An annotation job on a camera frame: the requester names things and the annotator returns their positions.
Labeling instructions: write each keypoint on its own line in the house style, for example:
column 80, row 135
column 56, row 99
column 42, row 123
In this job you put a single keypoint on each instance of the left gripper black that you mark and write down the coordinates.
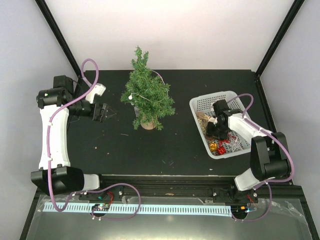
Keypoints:
column 101, row 117

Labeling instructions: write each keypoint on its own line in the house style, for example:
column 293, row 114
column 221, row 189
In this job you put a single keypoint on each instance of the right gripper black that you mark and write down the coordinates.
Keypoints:
column 209, row 132

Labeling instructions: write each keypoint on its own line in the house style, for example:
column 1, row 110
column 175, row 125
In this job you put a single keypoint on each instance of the white plastic basket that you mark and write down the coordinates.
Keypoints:
column 204, row 104

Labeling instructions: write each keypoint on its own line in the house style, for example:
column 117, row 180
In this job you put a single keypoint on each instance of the small green christmas tree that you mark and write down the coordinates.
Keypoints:
column 146, row 91

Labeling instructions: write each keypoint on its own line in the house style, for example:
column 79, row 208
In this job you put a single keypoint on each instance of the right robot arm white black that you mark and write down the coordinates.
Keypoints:
column 270, row 160

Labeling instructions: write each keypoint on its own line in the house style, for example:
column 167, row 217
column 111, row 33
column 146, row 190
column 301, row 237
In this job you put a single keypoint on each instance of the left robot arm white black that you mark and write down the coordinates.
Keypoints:
column 55, row 173

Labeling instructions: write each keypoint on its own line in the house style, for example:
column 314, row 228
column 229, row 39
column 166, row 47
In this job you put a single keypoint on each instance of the gold gift box ornament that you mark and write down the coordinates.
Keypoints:
column 213, row 146

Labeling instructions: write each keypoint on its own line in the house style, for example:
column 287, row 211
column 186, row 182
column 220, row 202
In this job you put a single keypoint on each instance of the red gift box ornament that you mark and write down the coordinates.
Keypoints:
column 221, row 150

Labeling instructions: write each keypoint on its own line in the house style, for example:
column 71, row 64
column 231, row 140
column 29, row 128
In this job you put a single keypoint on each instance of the silver star ornament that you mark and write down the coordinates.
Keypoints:
column 235, row 144

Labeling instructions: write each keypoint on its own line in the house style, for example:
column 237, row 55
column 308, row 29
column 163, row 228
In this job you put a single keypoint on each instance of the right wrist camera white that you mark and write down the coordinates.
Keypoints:
column 213, row 120

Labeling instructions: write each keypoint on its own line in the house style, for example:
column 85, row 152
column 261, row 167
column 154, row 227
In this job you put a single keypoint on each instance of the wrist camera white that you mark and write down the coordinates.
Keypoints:
column 98, row 90
column 213, row 120

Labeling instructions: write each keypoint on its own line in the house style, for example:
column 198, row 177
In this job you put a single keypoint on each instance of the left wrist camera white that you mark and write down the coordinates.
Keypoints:
column 98, row 90

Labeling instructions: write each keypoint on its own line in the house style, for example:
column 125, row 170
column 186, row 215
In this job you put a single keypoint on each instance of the light blue slotted cable duct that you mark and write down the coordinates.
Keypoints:
column 149, row 209

